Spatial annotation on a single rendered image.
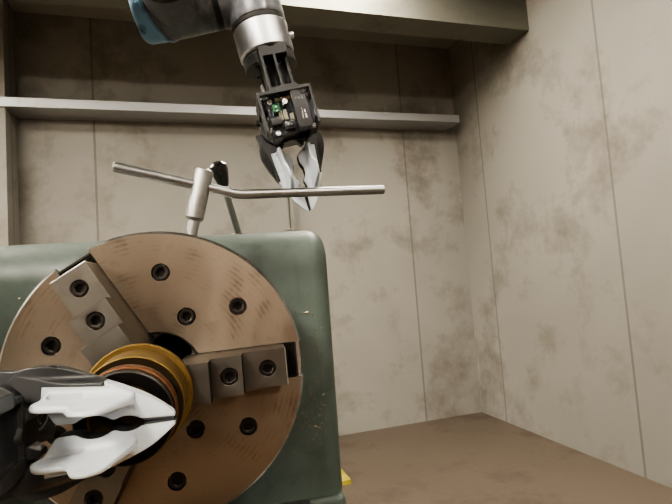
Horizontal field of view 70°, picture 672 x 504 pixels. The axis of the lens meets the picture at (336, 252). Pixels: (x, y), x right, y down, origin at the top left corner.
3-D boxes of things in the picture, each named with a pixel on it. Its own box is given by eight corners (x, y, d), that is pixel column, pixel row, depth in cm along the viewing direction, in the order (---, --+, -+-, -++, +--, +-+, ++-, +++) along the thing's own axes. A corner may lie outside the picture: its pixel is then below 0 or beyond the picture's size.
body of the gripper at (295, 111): (266, 138, 59) (240, 46, 60) (264, 157, 68) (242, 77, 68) (324, 125, 61) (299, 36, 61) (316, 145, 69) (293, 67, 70)
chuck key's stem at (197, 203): (175, 260, 56) (195, 165, 57) (176, 260, 58) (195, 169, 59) (194, 263, 56) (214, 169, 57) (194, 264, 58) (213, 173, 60)
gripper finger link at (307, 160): (313, 204, 61) (294, 136, 62) (308, 211, 67) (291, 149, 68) (336, 198, 62) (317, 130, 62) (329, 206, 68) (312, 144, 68)
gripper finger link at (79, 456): (165, 486, 30) (5, 508, 29) (180, 454, 36) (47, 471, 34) (163, 436, 30) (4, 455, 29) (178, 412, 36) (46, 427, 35)
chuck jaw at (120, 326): (126, 363, 54) (63, 277, 53) (165, 336, 54) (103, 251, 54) (94, 381, 43) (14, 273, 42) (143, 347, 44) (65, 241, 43)
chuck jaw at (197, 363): (189, 346, 55) (292, 334, 57) (193, 390, 54) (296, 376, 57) (173, 360, 44) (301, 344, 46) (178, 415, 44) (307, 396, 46)
